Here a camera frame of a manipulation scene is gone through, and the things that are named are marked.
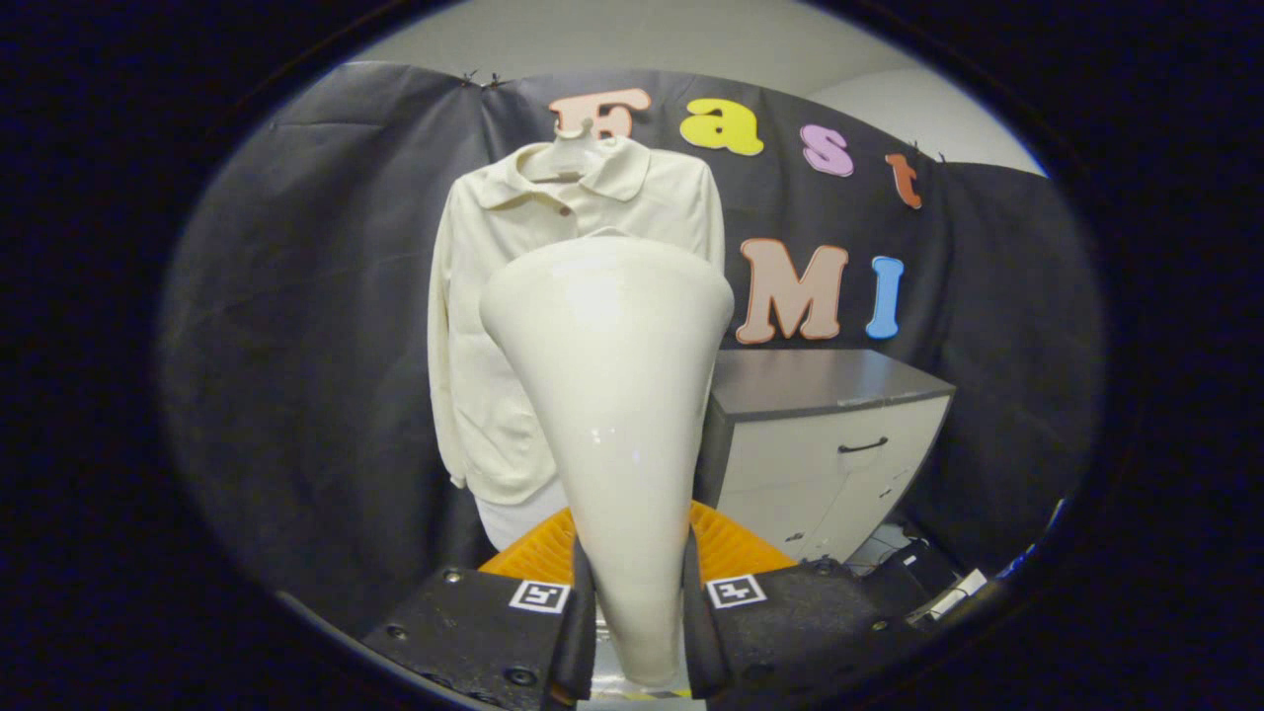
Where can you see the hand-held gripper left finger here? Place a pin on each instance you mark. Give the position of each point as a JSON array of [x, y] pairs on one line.
[[578, 632]]

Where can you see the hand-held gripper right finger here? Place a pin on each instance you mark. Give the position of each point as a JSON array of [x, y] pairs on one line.
[[699, 642]]

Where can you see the white garment steamer head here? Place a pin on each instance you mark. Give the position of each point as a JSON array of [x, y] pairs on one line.
[[607, 395]]

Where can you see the cream button-up shirt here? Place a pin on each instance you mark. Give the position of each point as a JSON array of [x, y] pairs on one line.
[[474, 346]]

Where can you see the white hanging cloth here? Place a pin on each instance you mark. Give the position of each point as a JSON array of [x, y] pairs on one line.
[[523, 518]]

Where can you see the black box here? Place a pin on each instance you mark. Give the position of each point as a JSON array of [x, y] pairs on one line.
[[918, 568]]

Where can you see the white power strip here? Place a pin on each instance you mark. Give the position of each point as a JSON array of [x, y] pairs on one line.
[[953, 595]]

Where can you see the grey top white cabinet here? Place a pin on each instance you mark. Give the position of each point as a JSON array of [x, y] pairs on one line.
[[820, 395]]

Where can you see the black backdrop cloth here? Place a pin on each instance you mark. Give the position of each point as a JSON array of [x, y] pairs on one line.
[[296, 296]]

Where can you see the cream plastic hanger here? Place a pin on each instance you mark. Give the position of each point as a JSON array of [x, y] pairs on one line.
[[563, 163]]

